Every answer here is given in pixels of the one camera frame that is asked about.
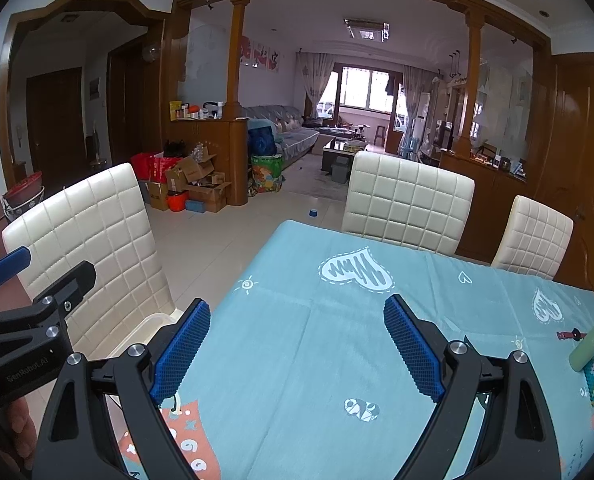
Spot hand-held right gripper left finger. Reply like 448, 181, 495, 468
31, 297, 212, 480

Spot row of small containers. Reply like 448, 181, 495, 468
169, 100, 225, 122

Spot person's left hand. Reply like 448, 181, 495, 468
0, 395, 42, 471

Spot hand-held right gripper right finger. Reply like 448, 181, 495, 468
382, 293, 564, 480

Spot stack of red basins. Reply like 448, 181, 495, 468
2, 170, 45, 223

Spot ceiling lamp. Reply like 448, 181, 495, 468
344, 18, 390, 42

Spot large cream quilted chair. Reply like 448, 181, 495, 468
2, 162, 172, 361

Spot grey trash bin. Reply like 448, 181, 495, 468
329, 155, 352, 184

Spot blue bundle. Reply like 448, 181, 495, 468
248, 119, 278, 156

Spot red bag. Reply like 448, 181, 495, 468
131, 152, 178, 183

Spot dark wooden door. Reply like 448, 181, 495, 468
27, 67, 85, 196

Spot white standing air conditioner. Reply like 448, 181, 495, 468
409, 91, 434, 148

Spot wooden column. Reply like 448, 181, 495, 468
464, 10, 485, 156
229, 0, 254, 121

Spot wooden wardrobe doors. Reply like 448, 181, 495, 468
532, 55, 594, 306

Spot grey sofa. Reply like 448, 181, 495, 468
242, 104, 338, 171

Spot patterned curtain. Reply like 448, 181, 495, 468
402, 64, 440, 146
297, 51, 336, 121

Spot window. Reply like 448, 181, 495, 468
334, 65, 402, 113

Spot narrow cream quilted chair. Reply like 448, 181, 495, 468
491, 195, 574, 281

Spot low wooden cabinet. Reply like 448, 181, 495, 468
439, 152, 528, 263

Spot blue printed tablecloth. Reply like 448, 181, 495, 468
119, 219, 594, 480

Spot dark coffee table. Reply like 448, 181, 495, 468
322, 135, 368, 171

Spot wide cream quilted chair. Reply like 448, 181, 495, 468
342, 151, 476, 256

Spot colorful printed bag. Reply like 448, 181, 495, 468
251, 154, 284, 194

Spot wooden partition counter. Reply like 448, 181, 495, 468
169, 115, 250, 207

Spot pile of cardboard boxes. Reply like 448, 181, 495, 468
144, 152, 232, 213

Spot pink wall art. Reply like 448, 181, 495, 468
239, 35, 282, 72

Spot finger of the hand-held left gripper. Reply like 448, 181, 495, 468
0, 260, 98, 342
0, 247, 33, 314

